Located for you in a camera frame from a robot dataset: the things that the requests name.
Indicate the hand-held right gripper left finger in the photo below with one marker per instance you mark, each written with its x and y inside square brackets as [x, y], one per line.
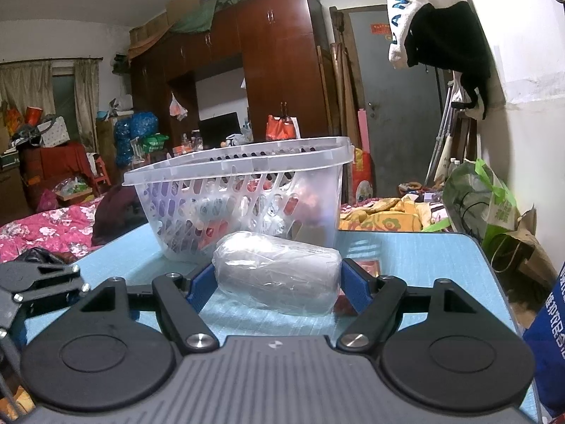
[201, 287]

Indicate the metal crutches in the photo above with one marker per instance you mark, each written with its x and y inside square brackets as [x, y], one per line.
[443, 132]

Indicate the clear-wrapped white roll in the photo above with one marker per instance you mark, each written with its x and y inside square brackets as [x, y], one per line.
[278, 274]

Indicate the dark maroon cloth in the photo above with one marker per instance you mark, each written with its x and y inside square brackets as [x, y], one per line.
[114, 216]

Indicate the hanging clear plastic bag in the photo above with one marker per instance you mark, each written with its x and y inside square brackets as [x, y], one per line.
[178, 108]

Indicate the green plastic bag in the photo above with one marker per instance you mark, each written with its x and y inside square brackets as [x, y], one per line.
[472, 203]

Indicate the yellow patterned blanket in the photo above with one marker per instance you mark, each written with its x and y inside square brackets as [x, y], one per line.
[384, 218]

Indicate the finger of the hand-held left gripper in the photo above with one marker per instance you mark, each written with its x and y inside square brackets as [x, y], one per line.
[17, 276]
[26, 307]

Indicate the red cloth covered furniture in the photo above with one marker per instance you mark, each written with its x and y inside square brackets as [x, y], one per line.
[53, 163]

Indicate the grey door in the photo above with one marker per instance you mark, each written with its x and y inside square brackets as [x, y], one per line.
[397, 97]

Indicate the pink floral blanket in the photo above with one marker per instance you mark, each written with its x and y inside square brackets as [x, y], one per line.
[44, 229]

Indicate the black hanging garment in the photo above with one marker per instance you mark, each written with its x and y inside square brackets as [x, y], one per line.
[454, 39]

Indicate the beige curtains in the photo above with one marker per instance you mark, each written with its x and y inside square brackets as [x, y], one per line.
[26, 84]

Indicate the brown wooden wardrobe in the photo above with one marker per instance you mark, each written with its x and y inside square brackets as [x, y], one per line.
[273, 53]

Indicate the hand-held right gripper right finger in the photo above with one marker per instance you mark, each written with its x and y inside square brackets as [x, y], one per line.
[355, 285]

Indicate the clear plastic slotted basket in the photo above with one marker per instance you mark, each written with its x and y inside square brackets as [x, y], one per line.
[247, 176]

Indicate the blue patterned bags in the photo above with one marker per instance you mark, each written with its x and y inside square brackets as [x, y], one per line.
[137, 134]

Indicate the red snack packet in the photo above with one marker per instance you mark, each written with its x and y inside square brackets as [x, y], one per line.
[370, 267]

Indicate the black monitor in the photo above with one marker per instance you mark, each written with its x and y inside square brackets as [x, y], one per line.
[218, 130]

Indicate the blue printed bag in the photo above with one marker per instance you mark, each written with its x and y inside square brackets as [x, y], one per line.
[549, 340]

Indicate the orange plastic bag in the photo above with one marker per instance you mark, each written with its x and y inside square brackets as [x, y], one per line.
[282, 128]

